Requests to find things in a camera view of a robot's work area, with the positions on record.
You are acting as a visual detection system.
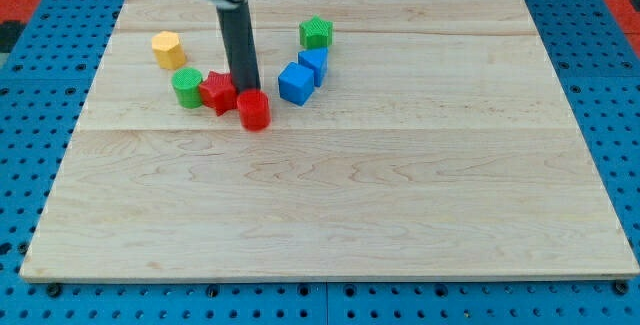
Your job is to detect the light wooden board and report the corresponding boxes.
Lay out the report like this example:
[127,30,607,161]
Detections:
[20,0,639,284]

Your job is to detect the green star block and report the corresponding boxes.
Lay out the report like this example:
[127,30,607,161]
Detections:
[299,15,333,50]

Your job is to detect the blue triangle block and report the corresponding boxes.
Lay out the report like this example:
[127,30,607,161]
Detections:
[298,47,329,87]

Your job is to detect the yellow hexagon block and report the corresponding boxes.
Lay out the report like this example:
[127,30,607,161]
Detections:
[151,31,186,70]

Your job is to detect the blue cube block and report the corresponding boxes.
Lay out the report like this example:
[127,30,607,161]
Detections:
[278,62,315,106]

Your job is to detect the red cylinder block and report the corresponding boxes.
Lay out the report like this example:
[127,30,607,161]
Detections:
[237,89,271,131]

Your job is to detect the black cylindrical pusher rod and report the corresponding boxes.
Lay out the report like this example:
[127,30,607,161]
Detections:
[217,2,261,93]

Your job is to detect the green cylinder block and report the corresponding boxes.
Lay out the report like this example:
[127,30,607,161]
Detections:
[171,67,203,109]

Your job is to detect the red star block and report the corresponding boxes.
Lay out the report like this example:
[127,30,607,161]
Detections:
[198,71,237,116]

